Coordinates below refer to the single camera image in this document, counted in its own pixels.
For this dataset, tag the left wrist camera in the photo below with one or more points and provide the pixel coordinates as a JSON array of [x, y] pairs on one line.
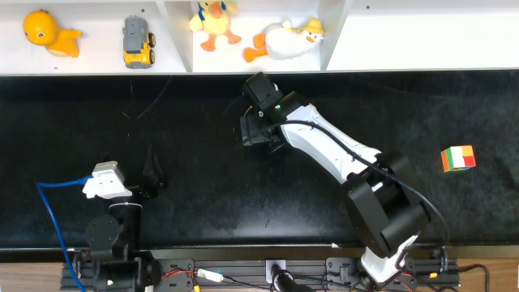
[[106, 180]]

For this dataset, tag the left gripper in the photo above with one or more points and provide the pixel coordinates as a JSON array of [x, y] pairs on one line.
[[140, 191]]

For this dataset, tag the yellow plush duck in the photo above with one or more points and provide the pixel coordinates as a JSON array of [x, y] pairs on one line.
[[215, 22]]

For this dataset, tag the many-coloured puzzle cube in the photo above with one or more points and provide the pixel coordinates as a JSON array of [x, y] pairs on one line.
[[458, 158]]

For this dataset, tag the mounting rail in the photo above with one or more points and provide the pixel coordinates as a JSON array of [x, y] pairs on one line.
[[251, 271]]

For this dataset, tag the white plush duck with hat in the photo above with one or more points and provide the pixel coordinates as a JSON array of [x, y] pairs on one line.
[[288, 42]]

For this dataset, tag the white shelf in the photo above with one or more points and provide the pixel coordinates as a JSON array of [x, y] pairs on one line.
[[405, 40]]

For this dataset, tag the yellow rubber duck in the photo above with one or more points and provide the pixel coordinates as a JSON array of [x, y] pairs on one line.
[[44, 30]]

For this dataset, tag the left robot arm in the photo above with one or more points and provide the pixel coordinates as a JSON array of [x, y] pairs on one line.
[[121, 235]]

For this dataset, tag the grey and yellow toy truck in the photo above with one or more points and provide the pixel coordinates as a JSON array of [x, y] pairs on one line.
[[138, 44]]

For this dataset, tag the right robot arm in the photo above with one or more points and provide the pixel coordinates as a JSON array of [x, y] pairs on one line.
[[324, 146]]

